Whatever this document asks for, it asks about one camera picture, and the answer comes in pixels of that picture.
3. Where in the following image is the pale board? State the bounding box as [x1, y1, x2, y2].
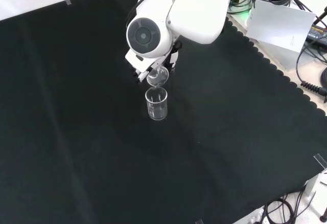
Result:
[245, 0, 317, 54]

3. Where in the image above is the black floor cable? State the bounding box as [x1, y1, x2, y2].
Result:
[262, 193, 318, 224]

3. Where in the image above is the black bench cloth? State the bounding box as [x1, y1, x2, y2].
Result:
[0, 0, 327, 224]

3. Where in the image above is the small clear glass beaker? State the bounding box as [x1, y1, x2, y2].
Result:
[146, 65, 170, 88]

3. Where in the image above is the black coiled cable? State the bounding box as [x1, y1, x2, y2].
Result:
[295, 43, 327, 96]

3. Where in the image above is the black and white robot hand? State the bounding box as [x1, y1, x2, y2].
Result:
[124, 41, 183, 84]

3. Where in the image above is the white power strip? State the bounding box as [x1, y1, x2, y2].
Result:
[239, 207, 267, 224]

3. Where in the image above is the black power adapter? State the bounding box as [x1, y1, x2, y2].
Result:
[305, 22, 327, 47]

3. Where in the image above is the clear graduated glass beaker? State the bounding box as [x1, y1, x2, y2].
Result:
[145, 87, 169, 121]

